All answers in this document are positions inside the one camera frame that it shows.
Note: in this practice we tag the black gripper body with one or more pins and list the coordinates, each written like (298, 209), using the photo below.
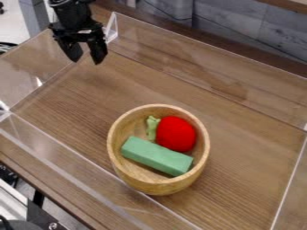
(75, 25)

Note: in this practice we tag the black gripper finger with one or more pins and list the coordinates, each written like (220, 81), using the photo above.
(98, 50)
(71, 48)

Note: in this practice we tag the small light green stick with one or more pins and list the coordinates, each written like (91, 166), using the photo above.
(152, 122)

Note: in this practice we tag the brown wooden bowl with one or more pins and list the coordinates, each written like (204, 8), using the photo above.
(139, 176)

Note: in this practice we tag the red plush ball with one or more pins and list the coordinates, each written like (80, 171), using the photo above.
(175, 134)

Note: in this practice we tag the green rectangular block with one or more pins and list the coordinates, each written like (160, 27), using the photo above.
(156, 156)

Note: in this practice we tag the grey table leg post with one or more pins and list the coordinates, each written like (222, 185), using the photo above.
(35, 14)

